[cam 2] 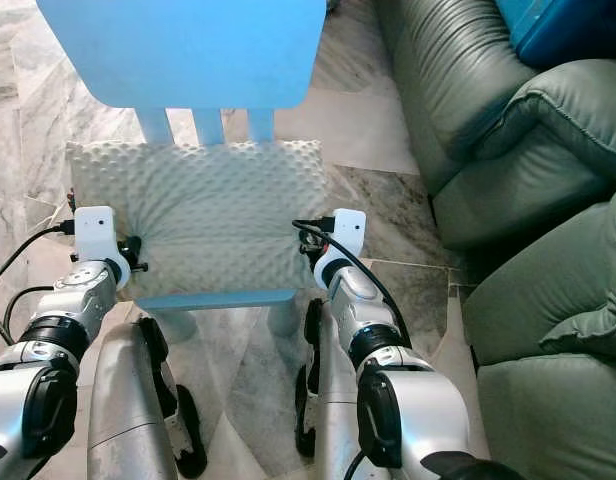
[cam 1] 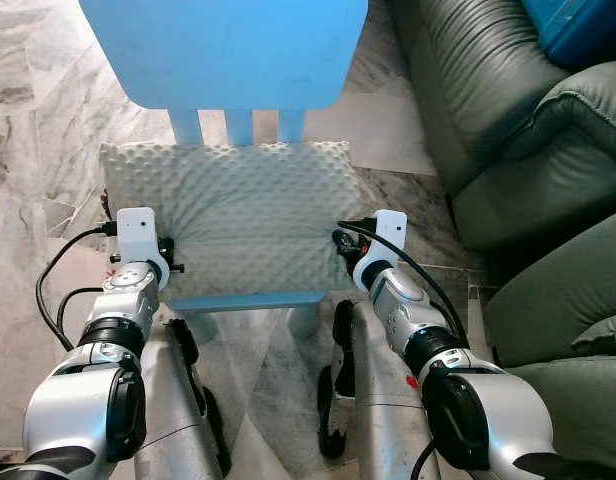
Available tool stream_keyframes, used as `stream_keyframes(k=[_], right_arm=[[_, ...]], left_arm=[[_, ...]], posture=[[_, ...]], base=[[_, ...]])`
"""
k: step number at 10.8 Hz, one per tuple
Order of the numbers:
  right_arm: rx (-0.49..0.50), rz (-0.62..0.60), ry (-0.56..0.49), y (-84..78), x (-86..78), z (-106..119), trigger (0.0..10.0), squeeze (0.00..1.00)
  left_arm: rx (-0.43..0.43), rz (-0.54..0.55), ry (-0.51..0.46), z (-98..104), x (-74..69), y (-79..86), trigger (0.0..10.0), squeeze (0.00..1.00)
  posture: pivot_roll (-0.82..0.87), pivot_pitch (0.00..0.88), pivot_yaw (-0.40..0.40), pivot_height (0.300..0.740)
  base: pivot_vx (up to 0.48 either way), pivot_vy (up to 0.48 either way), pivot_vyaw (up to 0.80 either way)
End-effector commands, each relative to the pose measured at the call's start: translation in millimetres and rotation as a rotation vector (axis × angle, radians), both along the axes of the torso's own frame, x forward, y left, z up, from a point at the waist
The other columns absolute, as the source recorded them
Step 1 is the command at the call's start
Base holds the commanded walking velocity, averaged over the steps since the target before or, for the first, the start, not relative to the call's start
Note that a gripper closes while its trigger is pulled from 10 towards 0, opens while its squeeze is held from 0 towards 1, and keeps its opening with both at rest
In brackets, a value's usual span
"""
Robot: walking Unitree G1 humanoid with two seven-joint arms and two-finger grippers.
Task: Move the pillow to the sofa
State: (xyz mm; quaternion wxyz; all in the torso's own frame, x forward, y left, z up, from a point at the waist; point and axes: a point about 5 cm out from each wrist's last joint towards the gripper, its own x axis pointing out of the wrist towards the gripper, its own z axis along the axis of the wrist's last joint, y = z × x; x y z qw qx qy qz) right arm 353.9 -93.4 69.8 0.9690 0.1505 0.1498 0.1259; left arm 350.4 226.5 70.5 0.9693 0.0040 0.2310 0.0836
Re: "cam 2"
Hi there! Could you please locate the grey-green dotted pillow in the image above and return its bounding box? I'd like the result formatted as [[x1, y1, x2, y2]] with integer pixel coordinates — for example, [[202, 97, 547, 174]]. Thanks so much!
[[65, 139, 336, 301]]

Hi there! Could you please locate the silver left robot leg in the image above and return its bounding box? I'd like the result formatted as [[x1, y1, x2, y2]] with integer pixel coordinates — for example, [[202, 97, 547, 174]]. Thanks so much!
[[86, 310, 209, 480]]

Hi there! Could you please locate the silver robot leg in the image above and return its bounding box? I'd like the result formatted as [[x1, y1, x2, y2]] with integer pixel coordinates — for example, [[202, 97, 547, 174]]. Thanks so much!
[[293, 297, 364, 480], [86, 310, 209, 480]]

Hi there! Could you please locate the light blue child chair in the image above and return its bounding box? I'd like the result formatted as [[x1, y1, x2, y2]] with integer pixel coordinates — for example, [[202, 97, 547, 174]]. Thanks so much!
[[35, 0, 328, 339]]

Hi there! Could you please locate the short black left arm cable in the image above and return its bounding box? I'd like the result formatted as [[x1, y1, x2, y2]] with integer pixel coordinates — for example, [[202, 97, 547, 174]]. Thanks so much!
[[3, 286, 57, 331]]

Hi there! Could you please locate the blue hard suitcase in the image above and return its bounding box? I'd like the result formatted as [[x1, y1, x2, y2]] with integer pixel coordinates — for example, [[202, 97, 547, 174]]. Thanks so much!
[[493, 0, 616, 69]]

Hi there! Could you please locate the dark green leather sofa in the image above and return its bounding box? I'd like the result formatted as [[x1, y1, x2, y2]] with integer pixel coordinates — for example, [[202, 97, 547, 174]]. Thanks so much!
[[370, 0, 616, 480]]

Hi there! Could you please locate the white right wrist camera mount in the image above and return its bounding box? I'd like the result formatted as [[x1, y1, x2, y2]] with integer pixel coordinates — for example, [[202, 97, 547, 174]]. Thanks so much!
[[312, 207, 368, 291]]

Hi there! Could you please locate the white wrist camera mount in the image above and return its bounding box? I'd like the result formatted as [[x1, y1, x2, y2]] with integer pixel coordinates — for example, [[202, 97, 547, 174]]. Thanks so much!
[[74, 205, 132, 289], [312, 207, 368, 291]]

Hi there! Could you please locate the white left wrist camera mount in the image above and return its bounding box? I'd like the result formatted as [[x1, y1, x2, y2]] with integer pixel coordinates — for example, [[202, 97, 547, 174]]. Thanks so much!
[[74, 205, 132, 289]]

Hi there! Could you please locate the silver right robot leg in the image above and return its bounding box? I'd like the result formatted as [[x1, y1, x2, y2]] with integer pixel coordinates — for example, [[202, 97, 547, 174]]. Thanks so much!
[[293, 297, 364, 480]]

